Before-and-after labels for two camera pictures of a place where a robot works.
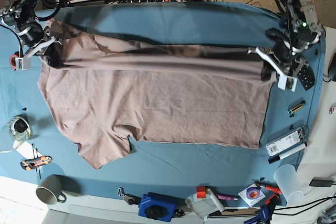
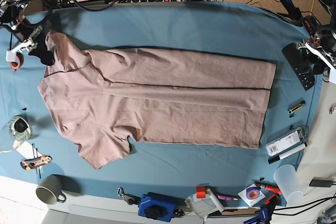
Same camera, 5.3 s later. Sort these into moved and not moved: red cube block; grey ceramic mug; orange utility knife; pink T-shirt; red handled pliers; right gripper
Moved: right gripper; pink T-shirt
Not moved: red handled pliers; red cube block; grey ceramic mug; orange utility knife
